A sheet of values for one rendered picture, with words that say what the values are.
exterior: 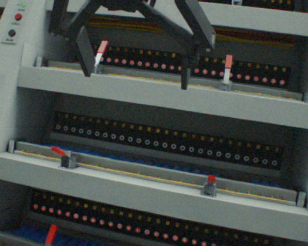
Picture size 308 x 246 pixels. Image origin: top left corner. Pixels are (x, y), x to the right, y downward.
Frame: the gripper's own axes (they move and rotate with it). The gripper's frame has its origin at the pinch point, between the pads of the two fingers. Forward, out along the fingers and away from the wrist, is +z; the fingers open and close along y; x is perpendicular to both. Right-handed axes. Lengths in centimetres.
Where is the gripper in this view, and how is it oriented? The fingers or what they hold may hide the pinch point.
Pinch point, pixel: (135, 69)
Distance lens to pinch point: 46.9
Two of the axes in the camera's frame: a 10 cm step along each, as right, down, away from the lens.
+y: 9.7, 1.5, -1.9
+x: 2.3, -8.5, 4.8
